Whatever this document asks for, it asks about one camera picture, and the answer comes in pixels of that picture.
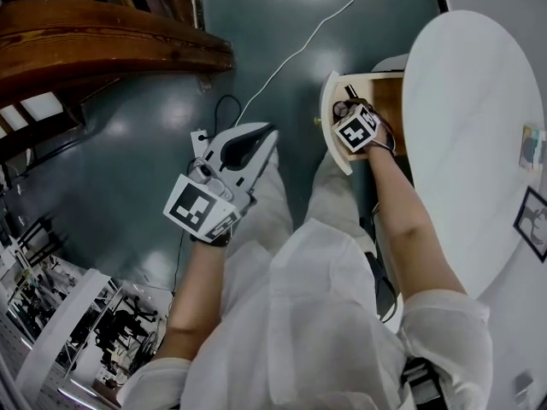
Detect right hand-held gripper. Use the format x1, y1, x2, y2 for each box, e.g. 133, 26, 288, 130
332, 97, 383, 154

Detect small grey box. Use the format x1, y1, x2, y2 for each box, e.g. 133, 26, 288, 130
513, 371, 536, 398

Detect small white green device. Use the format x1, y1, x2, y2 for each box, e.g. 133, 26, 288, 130
518, 123, 547, 172

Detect grey harness strap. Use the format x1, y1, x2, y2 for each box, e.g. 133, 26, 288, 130
398, 355, 449, 410

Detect black wrist strap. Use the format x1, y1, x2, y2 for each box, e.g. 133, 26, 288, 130
189, 230, 232, 249

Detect wooden staircase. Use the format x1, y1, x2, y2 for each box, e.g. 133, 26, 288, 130
0, 0, 236, 153

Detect wooden large drawer white front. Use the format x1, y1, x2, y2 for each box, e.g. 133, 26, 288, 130
313, 69, 408, 177

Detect white curved desk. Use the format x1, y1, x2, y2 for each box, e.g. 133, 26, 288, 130
370, 9, 547, 302

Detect white cable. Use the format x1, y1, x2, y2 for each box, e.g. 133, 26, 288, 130
234, 0, 384, 128

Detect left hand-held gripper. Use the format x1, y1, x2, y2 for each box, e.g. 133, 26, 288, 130
162, 121, 280, 244

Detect white metal rack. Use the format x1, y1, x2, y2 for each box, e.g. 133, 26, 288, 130
0, 211, 173, 410

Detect black picture frame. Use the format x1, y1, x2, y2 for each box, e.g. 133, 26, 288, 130
512, 185, 547, 265

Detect person's left forearm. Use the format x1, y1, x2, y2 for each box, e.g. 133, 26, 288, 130
159, 239, 235, 363

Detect person's right forearm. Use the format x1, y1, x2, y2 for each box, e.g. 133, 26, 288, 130
366, 145, 468, 312

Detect person's white trousers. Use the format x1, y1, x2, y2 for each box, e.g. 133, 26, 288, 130
223, 146, 378, 265

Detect person in white coat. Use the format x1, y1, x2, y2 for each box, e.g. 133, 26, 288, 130
114, 218, 496, 410

